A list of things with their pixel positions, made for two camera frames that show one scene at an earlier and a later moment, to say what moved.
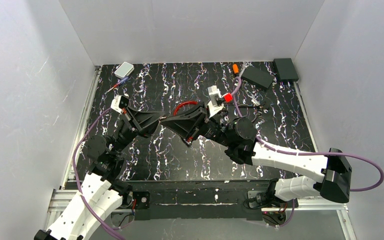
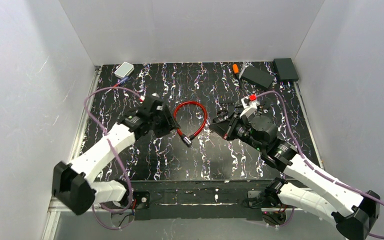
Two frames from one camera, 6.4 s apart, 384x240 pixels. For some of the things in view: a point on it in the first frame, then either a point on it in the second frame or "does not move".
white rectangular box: (124, 70) does not move
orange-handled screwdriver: (235, 69) does not move
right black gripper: (198, 122) → (227, 125)
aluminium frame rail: (61, 198) does not move
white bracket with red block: (212, 107) → (250, 108)
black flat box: (257, 77) does not move
